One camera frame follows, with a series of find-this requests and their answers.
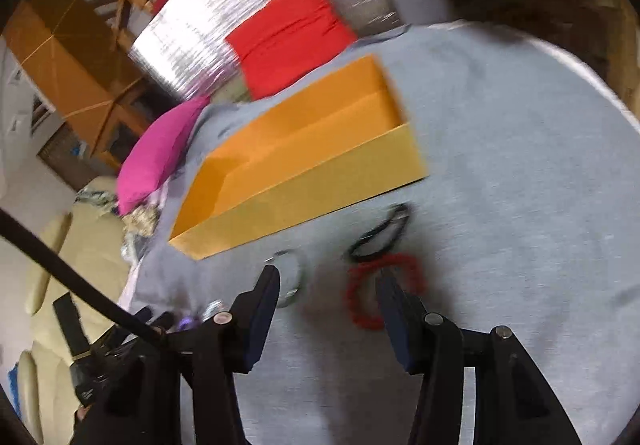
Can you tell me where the black hair tie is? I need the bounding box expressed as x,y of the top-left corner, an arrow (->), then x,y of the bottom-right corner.
346,202 -> 414,264

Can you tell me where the beige leather sofa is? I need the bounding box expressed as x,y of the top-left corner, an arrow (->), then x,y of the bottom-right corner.
14,174 -> 132,445

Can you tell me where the white pearl bead bracelet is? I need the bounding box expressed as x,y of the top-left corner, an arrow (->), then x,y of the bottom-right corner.
202,299 -> 230,321

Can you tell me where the black cable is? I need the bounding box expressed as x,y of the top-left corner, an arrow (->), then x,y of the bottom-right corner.
0,207 -> 170,351

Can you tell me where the grey blanket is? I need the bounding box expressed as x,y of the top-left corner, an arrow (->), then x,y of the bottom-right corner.
132,24 -> 639,444

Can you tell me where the orange cardboard box tray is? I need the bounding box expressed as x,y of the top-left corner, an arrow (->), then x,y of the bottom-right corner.
169,55 -> 427,260

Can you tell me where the red bead bracelet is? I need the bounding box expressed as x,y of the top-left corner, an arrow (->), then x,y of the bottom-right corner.
342,251 -> 429,331

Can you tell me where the magenta pillow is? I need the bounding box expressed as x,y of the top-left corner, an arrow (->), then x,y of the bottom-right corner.
116,96 -> 209,216

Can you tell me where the red pillow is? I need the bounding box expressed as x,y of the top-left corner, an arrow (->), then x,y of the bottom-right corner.
226,0 -> 358,100

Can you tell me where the dark metal bangle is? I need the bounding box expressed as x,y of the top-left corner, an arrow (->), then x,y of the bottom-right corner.
266,249 -> 305,309

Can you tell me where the wooden cabinet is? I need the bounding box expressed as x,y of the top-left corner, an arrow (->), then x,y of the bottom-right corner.
2,0 -> 149,170

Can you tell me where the patterned fabric bag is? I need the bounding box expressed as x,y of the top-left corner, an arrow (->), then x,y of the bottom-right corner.
75,186 -> 160,266

